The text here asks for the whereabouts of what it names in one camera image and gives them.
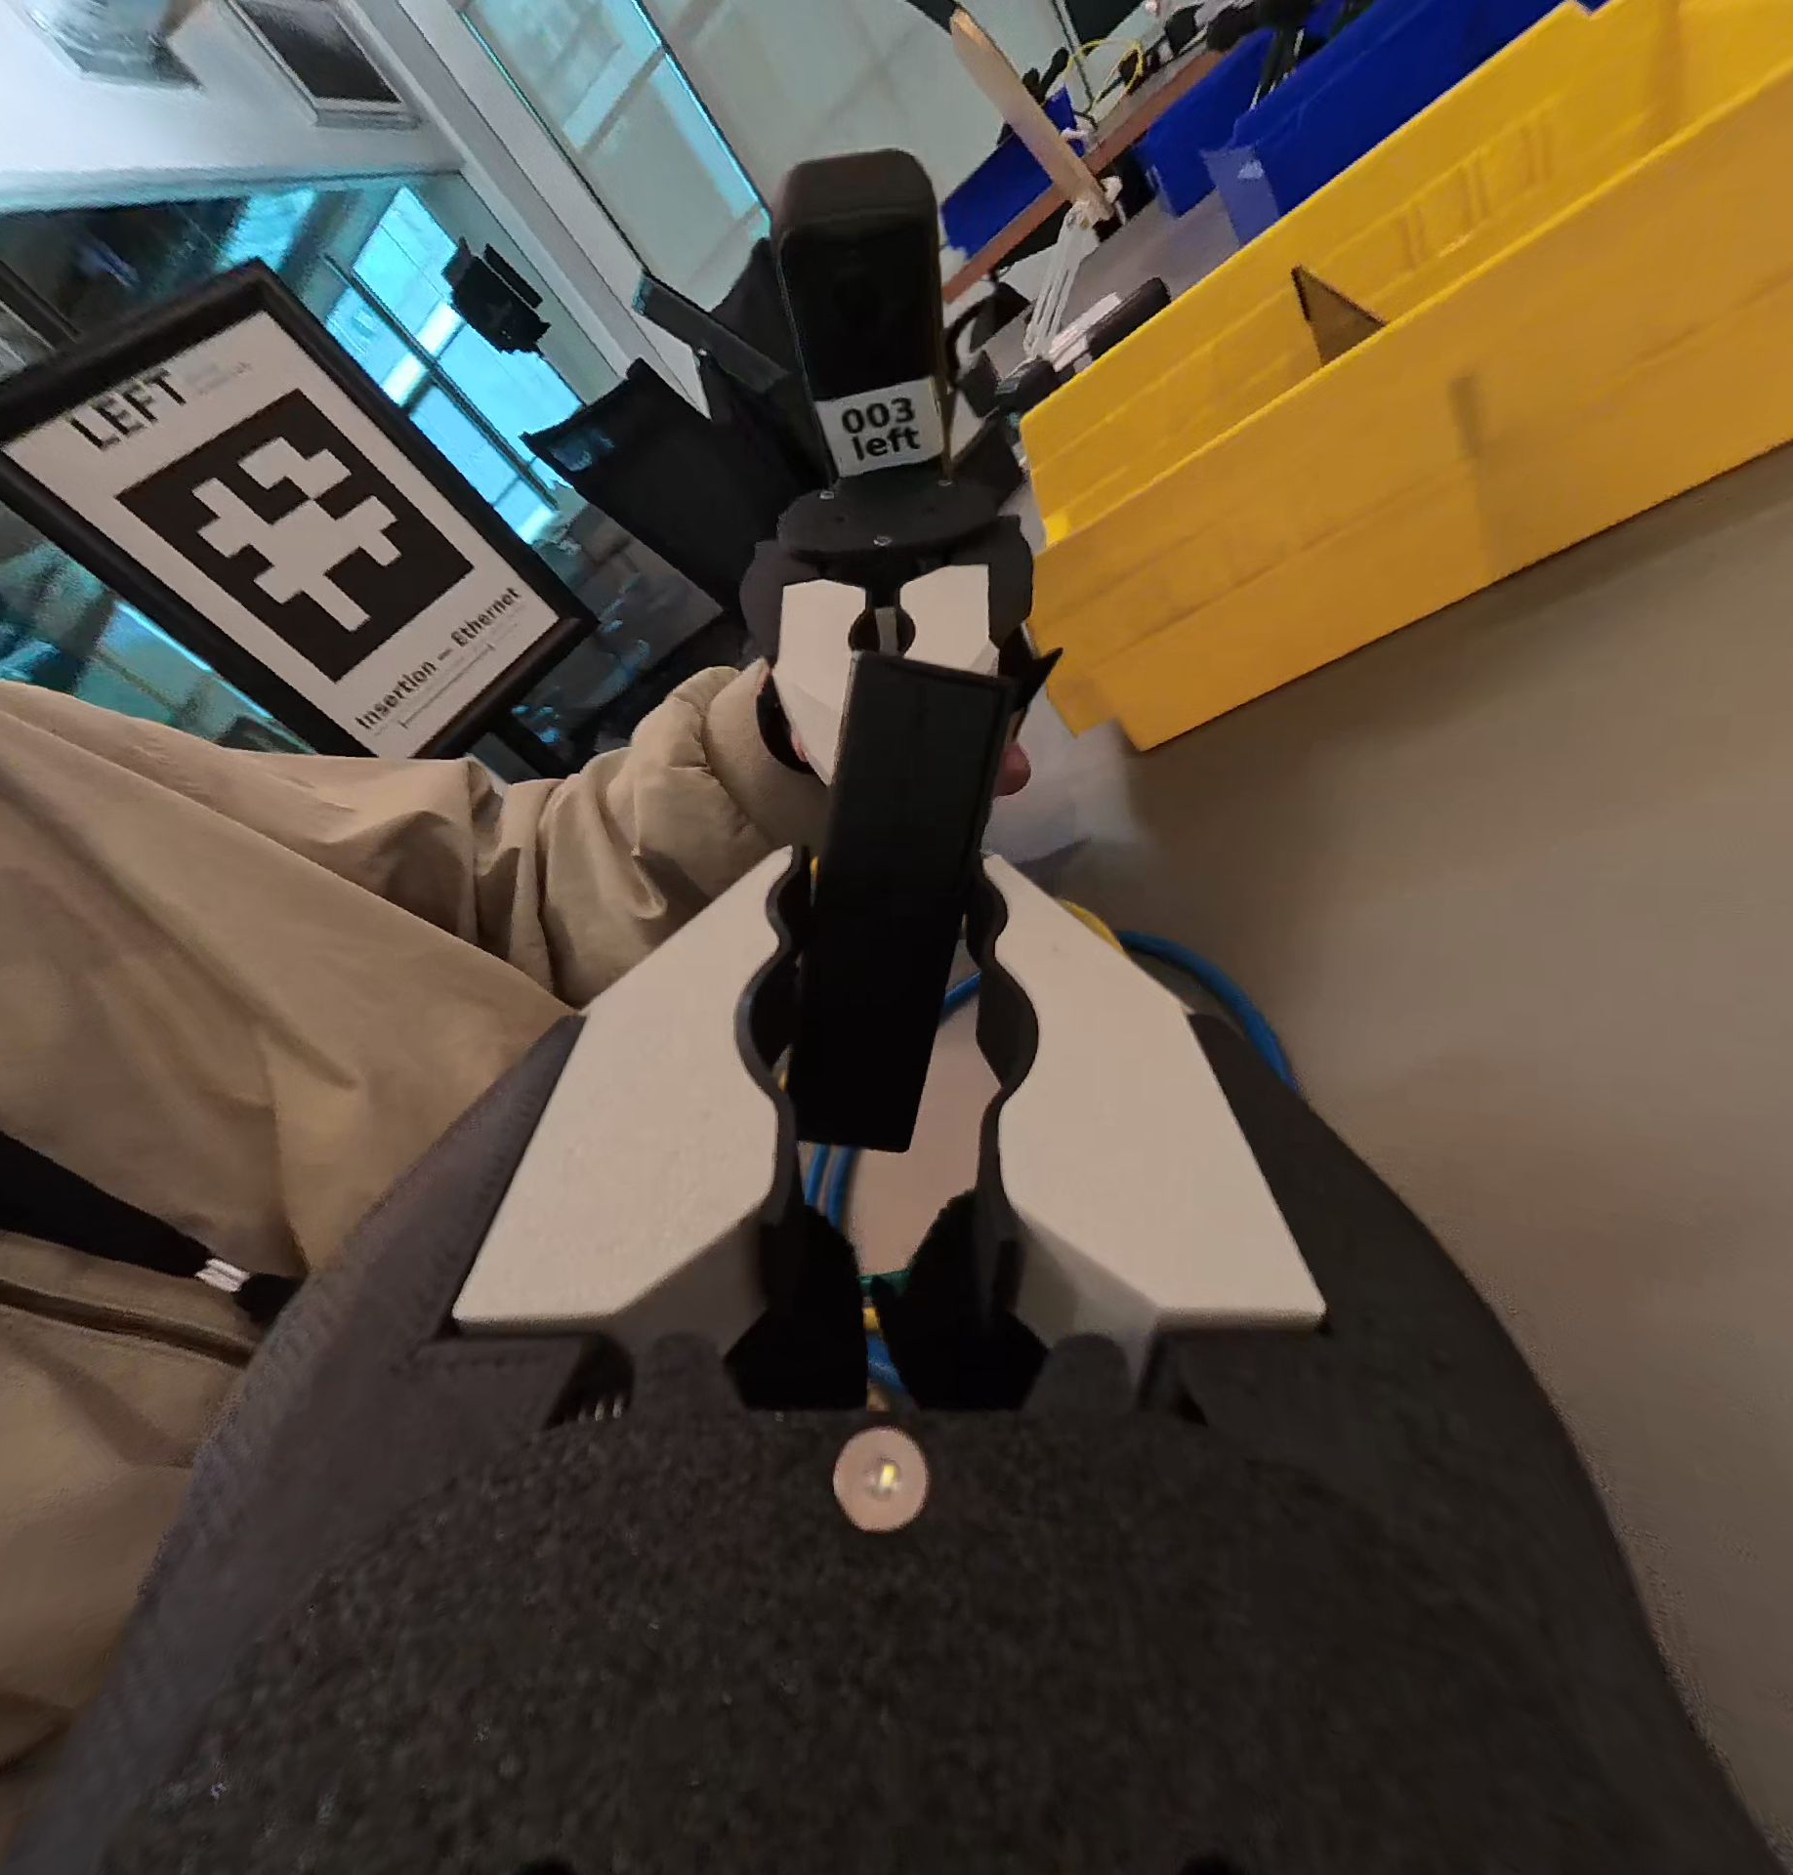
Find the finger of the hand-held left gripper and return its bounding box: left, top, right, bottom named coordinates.
left=894, top=563, right=1011, bottom=676
left=771, top=581, right=877, bottom=787

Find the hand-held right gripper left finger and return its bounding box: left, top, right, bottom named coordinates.
left=453, top=850, right=857, bottom=1342

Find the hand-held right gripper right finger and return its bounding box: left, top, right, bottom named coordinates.
left=918, top=855, right=1331, bottom=1342

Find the black rectangular port block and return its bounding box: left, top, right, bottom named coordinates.
left=792, top=647, right=1048, bottom=1156

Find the person's left forearm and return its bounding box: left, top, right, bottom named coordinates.
left=0, top=666, right=839, bottom=1276

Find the blue plastic bin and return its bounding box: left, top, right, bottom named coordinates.
left=1231, top=0, right=1587, bottom=246
left=937, top=78, right=1095, bottom=254
left=1132, top=20, right=1279, bottom=213

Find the black office chair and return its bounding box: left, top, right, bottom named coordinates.
left=523, top=233, right=782, bottom=617

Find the yellow plastic bin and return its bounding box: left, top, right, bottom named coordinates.
left=1041, top=294, right=1793, bottom=751
left=1017, top=0, right=1793, bottom=587

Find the black framed marker sign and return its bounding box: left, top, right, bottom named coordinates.
left=0, top=259, right=593, bottom=763

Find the person's beige jacket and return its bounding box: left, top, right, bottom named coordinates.
left=0, top=1227, right=285, bottom=1875

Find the blue ethernet cable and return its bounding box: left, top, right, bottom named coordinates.
left=779, top=907, right=1297, bottom=1399

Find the black mounted camera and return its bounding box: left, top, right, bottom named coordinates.
left=437, top=238, right=547, bottom=356

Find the black strap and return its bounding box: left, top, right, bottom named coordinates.
left=0, top=1104, right=305, bottom=1325

